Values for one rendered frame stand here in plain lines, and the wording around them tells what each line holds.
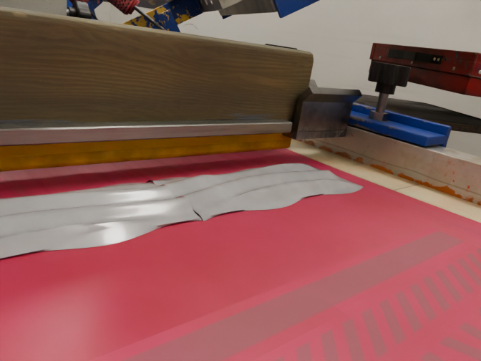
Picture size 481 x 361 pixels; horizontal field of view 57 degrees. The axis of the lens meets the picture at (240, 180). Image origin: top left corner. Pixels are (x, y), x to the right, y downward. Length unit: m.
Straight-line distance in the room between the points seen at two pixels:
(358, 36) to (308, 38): 0.35
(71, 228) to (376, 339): 0.15
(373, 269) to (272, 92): 0.21
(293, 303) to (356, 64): 2.42
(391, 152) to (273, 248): 0.25
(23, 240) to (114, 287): 0.05
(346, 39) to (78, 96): 2.40
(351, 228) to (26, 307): 0.20
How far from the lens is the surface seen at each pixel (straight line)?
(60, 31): 0.30
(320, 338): 0.19
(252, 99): 0.40
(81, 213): 0.25
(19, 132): 0.29
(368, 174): 0.45
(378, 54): 1.43
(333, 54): 2.69
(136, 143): 0.35
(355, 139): 0.49
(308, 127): 0.44
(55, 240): 0.23
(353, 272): 0.25
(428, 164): 0.46
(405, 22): 2.48
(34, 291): 0.20
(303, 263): 0.24
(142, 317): 0.18
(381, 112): 0.50
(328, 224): 0.30
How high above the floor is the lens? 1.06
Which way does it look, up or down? 18 degrees down
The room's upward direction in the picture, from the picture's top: 9 degrees clockwise
